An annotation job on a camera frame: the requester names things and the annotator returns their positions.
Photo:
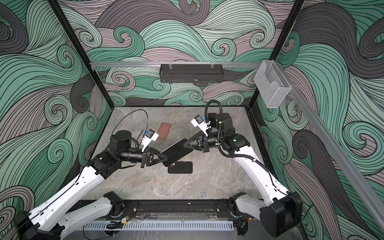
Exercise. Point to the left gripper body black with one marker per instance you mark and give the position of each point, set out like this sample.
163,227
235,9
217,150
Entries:
145,159

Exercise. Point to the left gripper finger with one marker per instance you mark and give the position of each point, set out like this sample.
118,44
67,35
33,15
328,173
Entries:
156,154
153,162

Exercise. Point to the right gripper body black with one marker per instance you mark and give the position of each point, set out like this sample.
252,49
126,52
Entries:
209,142

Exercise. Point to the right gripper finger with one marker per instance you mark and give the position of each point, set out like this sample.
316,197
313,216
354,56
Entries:
195,140
193,147

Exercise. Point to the black phone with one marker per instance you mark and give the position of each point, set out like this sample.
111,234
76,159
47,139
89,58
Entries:
212,117
181,168

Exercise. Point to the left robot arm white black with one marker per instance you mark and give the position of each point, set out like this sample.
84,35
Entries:
53,220

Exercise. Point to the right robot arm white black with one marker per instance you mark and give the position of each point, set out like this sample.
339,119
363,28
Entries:
279,209

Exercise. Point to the pink phone case far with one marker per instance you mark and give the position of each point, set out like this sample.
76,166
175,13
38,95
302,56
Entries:
164,131

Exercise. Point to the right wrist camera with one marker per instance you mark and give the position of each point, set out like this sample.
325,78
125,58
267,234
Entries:
200,122

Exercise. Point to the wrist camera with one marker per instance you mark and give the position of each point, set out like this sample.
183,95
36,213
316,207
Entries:
149,136
200,122

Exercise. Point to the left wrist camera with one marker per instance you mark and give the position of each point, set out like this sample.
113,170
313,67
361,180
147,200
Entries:
149,136

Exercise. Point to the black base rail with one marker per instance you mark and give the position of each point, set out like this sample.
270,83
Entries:
234,206

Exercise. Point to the black wall tray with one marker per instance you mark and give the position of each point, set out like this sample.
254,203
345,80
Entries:
191,73

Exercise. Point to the white slotted cable duct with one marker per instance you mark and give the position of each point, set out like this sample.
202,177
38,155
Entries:
178,226

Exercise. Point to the clear plastic wall holder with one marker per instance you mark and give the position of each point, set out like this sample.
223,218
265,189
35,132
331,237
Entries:
273,83

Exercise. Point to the aluminium rail back wall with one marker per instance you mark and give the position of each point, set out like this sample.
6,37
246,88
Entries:
144,64

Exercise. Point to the aluminium rail wall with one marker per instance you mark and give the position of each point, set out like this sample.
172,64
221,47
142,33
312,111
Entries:
367,194
144,64

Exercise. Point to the aluminium rail right wall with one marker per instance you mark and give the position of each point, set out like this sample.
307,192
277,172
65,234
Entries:
367,194

